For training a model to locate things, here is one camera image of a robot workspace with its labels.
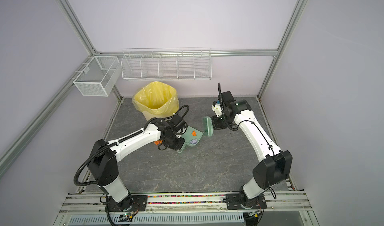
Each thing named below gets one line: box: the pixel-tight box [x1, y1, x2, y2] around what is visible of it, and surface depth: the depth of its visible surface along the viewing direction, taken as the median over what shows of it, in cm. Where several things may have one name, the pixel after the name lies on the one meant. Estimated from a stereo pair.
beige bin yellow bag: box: [132, 81, 179, 121], surface depth 93 cm
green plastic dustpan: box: [177, 125, 204, 154], surface depth 91 cm
